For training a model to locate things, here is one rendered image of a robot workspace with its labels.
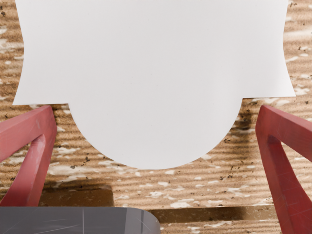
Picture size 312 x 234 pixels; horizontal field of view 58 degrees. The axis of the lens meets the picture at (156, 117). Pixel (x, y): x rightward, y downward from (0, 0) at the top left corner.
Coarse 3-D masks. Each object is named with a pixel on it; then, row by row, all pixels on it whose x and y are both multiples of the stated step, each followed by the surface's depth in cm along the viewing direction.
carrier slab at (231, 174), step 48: (0, 0) 12; (288, 0) 12; (0, 48) 12; (288, 48) 13; (0, 96) 13; (240, 144) 15; (0, 192) 16; (48, 192) 16; (144, 192) 16; (192, 192) 16; (240, 192) 16
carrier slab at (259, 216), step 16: (192, 208) 18; (208, 208) 18; (224, 208) 18; (240, 208) 18; (256, 208) 18; (272, 208) 18; (160, 224) 17; (176, 224) 17; (192, 224) 17; (208, 224) 17; (224, 224) 17; (240, 224) 17; (256, 224) 17; (272, 224) 17
